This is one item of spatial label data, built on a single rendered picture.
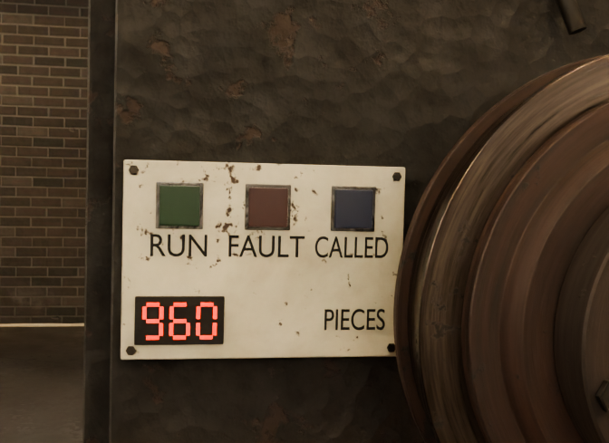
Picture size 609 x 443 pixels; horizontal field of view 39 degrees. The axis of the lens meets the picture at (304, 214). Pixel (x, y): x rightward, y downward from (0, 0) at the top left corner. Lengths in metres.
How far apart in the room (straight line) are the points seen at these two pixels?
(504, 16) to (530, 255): 0.29
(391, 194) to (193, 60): 0.22
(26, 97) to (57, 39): 0.49
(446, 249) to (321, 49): 0.24
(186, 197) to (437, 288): 0.24
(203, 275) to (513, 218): 0.28
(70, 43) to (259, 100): 6.04
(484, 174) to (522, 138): 0.04
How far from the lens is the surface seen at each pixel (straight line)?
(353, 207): 0.81
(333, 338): 0.82
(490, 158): 0.71
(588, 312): 0.66
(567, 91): 0.74
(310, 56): 0.83
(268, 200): 0.79
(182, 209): 0.78
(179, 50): 0.81
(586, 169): 0.71
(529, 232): 0.70
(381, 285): 0.82
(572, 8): 0.89
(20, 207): 6.83
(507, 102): 0.79
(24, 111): 6.83
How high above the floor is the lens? 1.24
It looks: 3 degrees down
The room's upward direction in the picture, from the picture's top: 2 degrees clockwise
